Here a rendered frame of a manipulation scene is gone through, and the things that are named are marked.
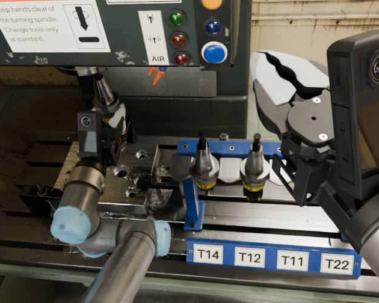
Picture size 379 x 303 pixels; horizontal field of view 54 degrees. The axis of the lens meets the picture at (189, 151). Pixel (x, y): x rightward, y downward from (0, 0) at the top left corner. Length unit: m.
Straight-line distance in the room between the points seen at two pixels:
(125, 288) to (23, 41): 0.41
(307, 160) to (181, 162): 0.56
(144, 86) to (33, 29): 0.92
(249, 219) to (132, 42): 0.72
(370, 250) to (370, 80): 0.12
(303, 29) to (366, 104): 1.50
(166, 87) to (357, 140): 1.23
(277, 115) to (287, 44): 1.47
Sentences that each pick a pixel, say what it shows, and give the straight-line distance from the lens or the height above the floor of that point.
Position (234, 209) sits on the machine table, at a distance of 1.14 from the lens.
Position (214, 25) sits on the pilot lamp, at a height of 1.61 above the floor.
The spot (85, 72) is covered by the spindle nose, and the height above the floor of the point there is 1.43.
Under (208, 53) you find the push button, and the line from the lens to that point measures 0.53.
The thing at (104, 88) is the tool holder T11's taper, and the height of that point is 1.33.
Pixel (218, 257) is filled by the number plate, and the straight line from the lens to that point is 1.04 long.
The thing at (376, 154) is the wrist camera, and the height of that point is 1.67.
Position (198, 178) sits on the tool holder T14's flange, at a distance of 0.82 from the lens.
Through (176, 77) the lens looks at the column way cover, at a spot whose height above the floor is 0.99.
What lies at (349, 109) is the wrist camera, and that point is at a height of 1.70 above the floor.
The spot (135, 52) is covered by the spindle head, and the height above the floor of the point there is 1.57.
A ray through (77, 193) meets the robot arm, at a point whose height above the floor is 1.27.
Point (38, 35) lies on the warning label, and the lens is 0.60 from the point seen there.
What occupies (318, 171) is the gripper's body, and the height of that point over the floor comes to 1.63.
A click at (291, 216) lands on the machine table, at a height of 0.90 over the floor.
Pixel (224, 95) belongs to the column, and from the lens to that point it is 1.50.
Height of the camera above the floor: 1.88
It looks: 50 degrees down
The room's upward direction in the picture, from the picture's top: 8 degrees counter-clockwise
